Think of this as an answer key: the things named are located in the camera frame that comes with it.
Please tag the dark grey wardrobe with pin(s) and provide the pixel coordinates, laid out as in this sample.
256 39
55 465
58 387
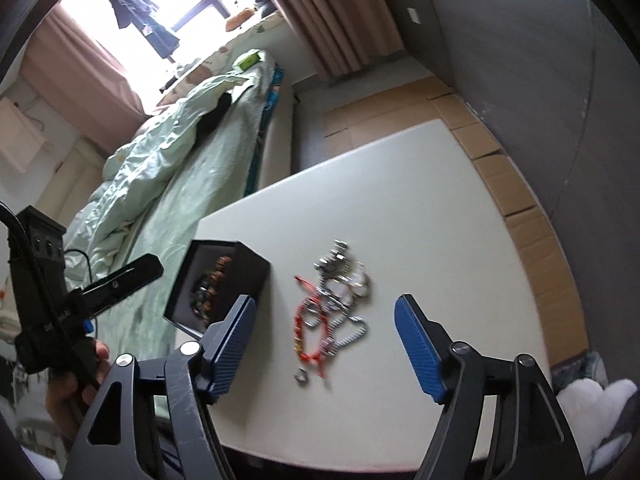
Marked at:
558 87

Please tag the light green duvet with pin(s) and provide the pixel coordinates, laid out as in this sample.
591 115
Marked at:
139 171

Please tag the black garment on bed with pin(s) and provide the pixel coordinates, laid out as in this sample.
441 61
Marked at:
211 120

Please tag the person's left hand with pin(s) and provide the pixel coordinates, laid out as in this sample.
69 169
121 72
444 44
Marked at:
61 393

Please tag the pink curtain left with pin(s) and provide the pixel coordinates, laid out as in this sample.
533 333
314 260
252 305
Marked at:
82 81

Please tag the green bed sheet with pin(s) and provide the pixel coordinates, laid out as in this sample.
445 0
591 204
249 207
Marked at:
215 174

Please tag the pink curtain right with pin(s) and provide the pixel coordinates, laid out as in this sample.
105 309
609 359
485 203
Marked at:
343 36

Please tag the patterned window seat cushion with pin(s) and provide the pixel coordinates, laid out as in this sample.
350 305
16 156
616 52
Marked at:
248 38

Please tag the orange plush toy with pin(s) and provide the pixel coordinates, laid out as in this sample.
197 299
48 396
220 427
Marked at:
238 19

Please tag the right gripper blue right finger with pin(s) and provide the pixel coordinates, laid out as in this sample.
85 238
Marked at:
456 377

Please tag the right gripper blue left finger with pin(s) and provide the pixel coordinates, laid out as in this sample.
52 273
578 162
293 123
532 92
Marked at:
196 376

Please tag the white low table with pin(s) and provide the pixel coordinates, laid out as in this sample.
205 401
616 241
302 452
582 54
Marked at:
414 211

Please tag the green box on bed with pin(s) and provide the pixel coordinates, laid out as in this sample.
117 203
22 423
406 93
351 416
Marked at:
247 61

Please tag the cream padded headboard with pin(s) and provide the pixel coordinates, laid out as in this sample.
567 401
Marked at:
68 191

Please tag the black jewelry box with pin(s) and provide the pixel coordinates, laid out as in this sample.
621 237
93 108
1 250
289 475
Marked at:
212 276

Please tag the beige hanging towel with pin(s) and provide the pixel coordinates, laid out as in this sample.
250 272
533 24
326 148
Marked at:
20 139

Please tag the white wall switch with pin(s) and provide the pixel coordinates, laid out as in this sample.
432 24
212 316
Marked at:
414 16

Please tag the pink curtain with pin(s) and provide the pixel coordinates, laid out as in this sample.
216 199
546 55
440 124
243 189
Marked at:
343 36
82 81

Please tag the white fluffy slipper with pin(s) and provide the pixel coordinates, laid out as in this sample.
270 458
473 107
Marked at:
603 420

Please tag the flattened cardboard floor sheets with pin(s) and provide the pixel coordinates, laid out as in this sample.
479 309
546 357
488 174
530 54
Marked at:
384 113

